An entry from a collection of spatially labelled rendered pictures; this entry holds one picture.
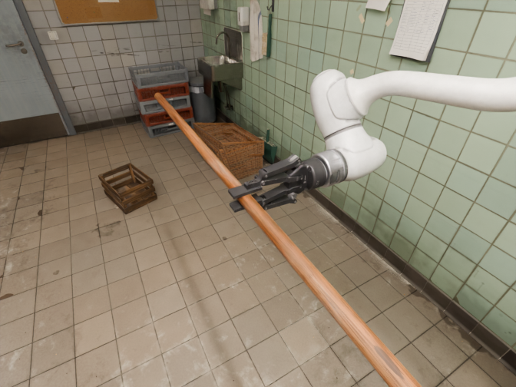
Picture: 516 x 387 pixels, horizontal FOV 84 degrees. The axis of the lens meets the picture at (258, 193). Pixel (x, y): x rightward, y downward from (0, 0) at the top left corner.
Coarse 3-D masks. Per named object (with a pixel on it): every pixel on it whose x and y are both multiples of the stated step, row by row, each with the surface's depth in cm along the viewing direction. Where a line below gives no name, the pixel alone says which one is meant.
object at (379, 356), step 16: (160, 96) 114; (176, 112) 101; (208, 160) 75; (224, 176) 68; (256, 208) 58; (272, 224) 54; (272, 240) 53; (288, 240) 51; (288, 256) 49; (304, 256) 48; (304, 272) 46; (320, 288) 43; (336, 304) 41; (336, 320) 41; (352, 320) 39; (352, 336) 38; (368, 336) 37; (368, 352) 36; (384, 352) 36; (384, 368) 35; (400, 368) 34; (400, 384) 33; (416, 384) 33
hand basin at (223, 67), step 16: (224, 32) 300; (240, 32) 289; (224, 48) 332; (240, 48) 298; (208, 64) 295; (224, 64) 295; (240, 64) 303; (208, 80) 315; (224, 80) 304; (240, 80) 316; (208, 96) 324
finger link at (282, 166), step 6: (282, 162) 65; (288, 162) 64; (294, 162) 64; (264, 168) 63; (270, 168) 63; (276, 168) 63; (282, 168) 63; (288, 168) 64; (264, 174) 62; (270, 174) 62
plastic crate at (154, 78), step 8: (152, 64) 347; (160, 64) 352; (168, 64) 356; (176, 64) 360; (136, 72) 343; (152, 72) 352; (160, 72) 320; (168, 72) 324; (176, 72) 328; (184, 72) 333; (136, 80) 313; (144, 80) 317; (152, 80) 341; (160, 80) 325; (168, 80) 329; (176, 80) 342; (184, 80) 337
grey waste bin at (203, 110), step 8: (192, 80) 364; (200, 80) 364; (192, 88) 360; (200, 88) 358; (192, 96) 367; (200, 96) 364; (192, 104) 375; (200, 104) 371; (208, 104) 374; (200, 112) 377; (208, 112) 380; (216, 112) 396; (200, 120) 383; (208, 120) 385; (216, 120) 396
